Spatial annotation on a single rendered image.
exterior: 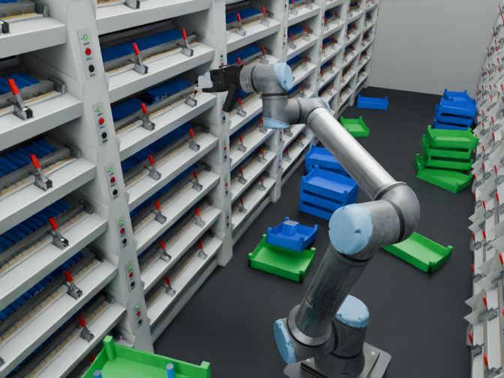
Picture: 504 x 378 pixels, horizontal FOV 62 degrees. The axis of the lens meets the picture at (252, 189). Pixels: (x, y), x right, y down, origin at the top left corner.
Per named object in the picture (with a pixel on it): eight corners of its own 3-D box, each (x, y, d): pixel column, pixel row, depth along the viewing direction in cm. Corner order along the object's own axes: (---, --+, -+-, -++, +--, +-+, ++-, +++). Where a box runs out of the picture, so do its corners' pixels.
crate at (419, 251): (449, 258, 227) (453, 247, 223) (429, 274, 216) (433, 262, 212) (400, 233, 247) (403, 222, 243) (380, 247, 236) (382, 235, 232)
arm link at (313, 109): (448, 213, 104) (322, 88, 151) (409, 220, 99) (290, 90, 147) (430, 245, 111) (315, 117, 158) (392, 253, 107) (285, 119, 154)
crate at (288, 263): (314, 259, 226) (315, 247, 222) (301, 283, 210) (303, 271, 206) (263, 244, 237) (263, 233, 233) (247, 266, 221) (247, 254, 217)
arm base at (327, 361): (373, 358, 163) (377, 339, 159) (349, 389, 150) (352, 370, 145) (330, 332, 174) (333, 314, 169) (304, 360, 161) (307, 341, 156)
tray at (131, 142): (214, 105, 177) (220, 85, 171) (117, 163, 130) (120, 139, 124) (175, 84, 181) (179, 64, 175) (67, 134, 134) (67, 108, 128)
